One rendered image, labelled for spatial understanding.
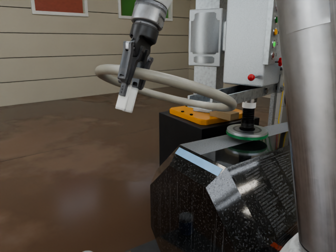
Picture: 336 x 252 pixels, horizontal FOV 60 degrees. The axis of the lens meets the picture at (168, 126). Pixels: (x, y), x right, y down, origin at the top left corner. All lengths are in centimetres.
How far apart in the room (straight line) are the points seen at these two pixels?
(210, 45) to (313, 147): 198
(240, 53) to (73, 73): 622
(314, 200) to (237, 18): 125
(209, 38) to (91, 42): 557
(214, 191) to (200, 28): 134
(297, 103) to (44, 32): 702
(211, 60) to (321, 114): 200
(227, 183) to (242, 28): 72
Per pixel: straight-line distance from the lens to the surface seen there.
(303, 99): 28
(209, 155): 137
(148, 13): 81
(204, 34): 224
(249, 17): 146
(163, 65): 873
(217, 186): 126
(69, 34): 739
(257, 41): 144
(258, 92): 152
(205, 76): 233
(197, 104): 119
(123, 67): 77
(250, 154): 142
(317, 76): 27
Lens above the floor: 134
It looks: 16 degrees down
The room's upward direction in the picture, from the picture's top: straight up
